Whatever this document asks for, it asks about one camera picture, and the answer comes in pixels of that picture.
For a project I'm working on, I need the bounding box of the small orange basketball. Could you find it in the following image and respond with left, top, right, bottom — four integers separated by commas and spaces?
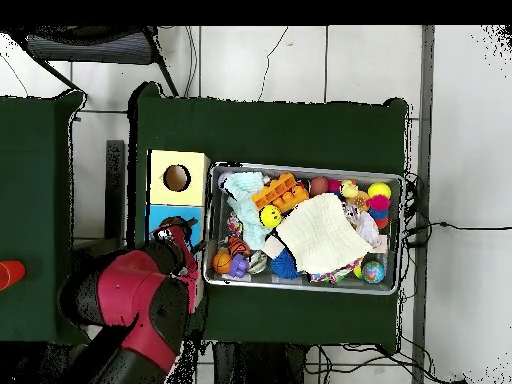
211, 250, 233, 275

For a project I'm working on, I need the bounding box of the shallow wire mesh bin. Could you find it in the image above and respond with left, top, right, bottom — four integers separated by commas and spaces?
202, 160, 405, 296

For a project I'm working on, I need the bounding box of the black cable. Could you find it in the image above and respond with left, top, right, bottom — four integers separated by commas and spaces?
401, 220, 512, 247

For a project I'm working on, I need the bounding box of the orange tiger striped toy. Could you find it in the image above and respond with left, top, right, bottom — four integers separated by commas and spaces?
227, 236, 252, 258

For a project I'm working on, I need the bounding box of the globe print ball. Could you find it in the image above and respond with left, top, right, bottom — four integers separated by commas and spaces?
361, 260, 386, 284

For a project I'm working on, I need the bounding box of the yellow smiley ball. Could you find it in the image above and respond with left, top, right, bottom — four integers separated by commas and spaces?
258, 204, 284, 229

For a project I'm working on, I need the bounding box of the black upright panel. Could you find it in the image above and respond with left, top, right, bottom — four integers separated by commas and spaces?
104, 139, 126, 241

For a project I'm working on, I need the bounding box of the light blue knitted cloth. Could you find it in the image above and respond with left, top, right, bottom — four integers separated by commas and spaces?
222, 171, 274, 250

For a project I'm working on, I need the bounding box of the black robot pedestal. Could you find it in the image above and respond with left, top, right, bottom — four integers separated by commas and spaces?
213, 341, 309, 384

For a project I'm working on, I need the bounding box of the orange cup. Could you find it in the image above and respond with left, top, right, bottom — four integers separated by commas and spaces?
0, 260, 26, 292

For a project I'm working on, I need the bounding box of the orange toy building brick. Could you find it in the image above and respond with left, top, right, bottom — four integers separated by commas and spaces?
251, 172, 311, 214

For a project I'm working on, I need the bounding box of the purple toy block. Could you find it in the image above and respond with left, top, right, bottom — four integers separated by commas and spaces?
229, 254, 250, 279

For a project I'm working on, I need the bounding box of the dark green side table cloth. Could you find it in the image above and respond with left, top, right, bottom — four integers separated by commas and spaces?
0, 89, 92, 346

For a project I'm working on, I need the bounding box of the black chair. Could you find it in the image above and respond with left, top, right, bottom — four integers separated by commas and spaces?
15, 25, 179, 97

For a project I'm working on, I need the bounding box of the dented silver can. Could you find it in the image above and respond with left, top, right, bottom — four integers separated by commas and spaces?
247, 251, 268, 275

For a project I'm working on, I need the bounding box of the wooden box with three holes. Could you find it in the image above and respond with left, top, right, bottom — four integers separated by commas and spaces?
145, 149, 212, 314

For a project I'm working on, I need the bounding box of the cream knitted cloth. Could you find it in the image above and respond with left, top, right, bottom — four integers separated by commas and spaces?
275, 192, 376, 275

